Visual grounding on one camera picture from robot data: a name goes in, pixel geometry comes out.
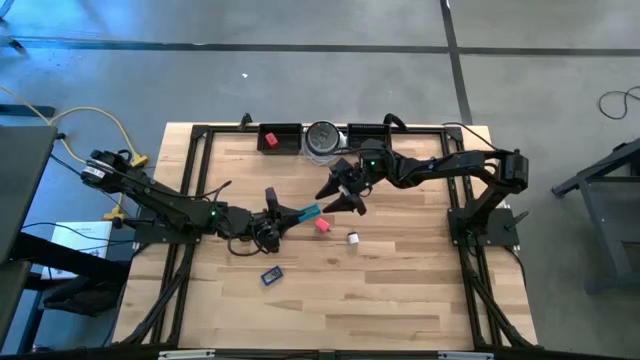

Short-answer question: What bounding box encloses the yellow cable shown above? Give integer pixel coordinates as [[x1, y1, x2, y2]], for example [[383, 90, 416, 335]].
[[0, 84, 150, 221]]

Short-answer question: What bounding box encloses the black floor cable loop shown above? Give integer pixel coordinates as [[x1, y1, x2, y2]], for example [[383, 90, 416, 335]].
[[598, 85, 640, 121]]

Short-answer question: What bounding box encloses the dark grey desk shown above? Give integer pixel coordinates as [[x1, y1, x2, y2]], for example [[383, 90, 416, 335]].
[[0, 124, 59, 351]]

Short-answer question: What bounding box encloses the white cylindrical cup black rim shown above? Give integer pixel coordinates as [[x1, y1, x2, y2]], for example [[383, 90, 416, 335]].
[[304, 120, 347, 157]]

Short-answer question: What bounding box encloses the thin black cable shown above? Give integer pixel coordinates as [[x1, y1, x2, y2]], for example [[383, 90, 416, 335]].
[[441, 121, 501, 152]]

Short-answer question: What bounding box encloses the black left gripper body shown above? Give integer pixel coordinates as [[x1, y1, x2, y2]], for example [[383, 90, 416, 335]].
[[247, 212, 284, 255]]

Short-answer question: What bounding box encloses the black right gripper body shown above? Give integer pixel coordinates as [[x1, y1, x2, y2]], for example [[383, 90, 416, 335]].
[[332, 157, 374, 199]]

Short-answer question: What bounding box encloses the black mesh basket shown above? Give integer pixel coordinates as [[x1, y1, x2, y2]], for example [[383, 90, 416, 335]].
[[256, 122, 304, 155], [346, 122, 392, 150]]

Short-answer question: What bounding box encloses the white mounting bracket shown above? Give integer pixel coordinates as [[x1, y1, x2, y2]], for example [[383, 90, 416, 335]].
[[157, 349, 216, 360], [437, 351, 496, 360]]

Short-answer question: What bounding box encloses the blue rectangular device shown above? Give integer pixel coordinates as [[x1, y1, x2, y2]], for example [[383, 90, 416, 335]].
[[260, 265, 285, 287]]

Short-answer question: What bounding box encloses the black bag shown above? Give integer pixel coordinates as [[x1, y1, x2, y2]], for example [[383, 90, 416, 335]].
[[42, 277, 124, 319]]

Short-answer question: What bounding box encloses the dark metal cart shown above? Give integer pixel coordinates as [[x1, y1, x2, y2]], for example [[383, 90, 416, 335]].
[[551, 137, 640, 296]]

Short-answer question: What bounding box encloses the white paper booklet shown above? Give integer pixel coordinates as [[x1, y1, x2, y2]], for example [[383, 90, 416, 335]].
[[40, 220, 114, 281]]

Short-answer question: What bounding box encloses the teal rectangular box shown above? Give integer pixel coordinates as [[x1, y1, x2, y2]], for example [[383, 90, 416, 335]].
[[298, 203, 322, 223]]

